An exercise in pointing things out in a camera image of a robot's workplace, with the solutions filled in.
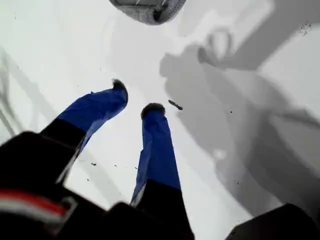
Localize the grey towel with white stripes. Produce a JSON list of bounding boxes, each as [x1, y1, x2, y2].
[[108, 0, 187, 26]]

